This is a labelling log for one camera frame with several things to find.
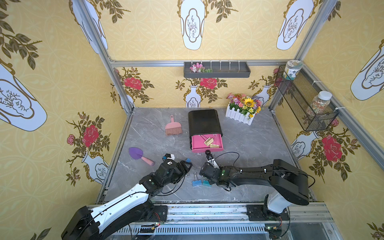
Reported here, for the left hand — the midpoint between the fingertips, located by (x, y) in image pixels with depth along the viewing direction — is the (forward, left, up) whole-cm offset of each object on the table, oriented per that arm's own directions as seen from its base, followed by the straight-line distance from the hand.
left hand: (186, 165), depth 82 cm
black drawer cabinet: (+26, -11, +6) cm, 29 cm away
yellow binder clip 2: (+9, -16, +4) cm, 19 cm away
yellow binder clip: (+12, -13, +5) cm, 19 cm away
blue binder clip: (-7, -5, -7) cm, 11 cm away
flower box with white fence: (+36, -38, +7) cm, 53 cm away
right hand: (+1, -16, -9) cm, 18 cm away
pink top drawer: (+11, -7, +4) cm, 13 cm away
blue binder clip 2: (+7, -1, -8) cm, 11 cm away
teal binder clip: (-8, -11, -6) cm, 15 cm away
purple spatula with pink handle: (+12, +31, -9) cm, 35 cm away
